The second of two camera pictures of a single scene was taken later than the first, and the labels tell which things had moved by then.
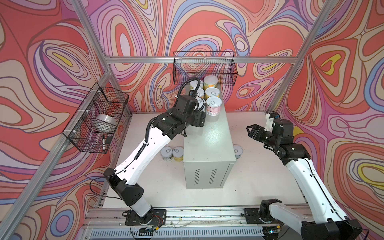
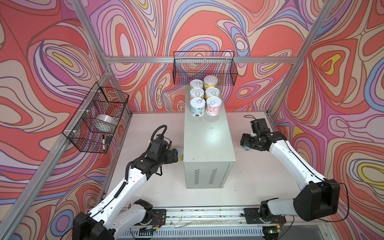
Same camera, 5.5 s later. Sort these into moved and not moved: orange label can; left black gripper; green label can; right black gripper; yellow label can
Moved: right black gripper; left black gripper
Not moved: yellow label can; green label can; orange label can
